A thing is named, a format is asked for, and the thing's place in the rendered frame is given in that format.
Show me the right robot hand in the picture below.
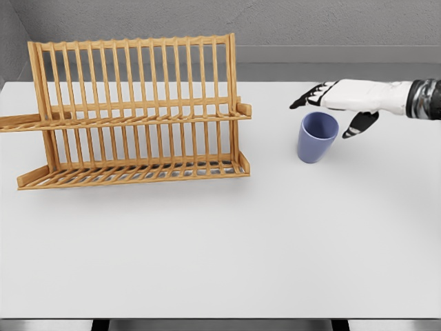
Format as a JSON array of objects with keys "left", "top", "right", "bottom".
[{"left": 289, "top": 79, "right": 380, "bottom": 139}]

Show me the blue cup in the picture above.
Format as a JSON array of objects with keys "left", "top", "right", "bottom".
[{"left": 297, "top": 111, "right": 340, "bottom": 163}]

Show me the wooden dish rack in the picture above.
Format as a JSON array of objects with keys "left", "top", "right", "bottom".
[{"left": 0, "top": 32, "right": 252, "bottom": 191}]

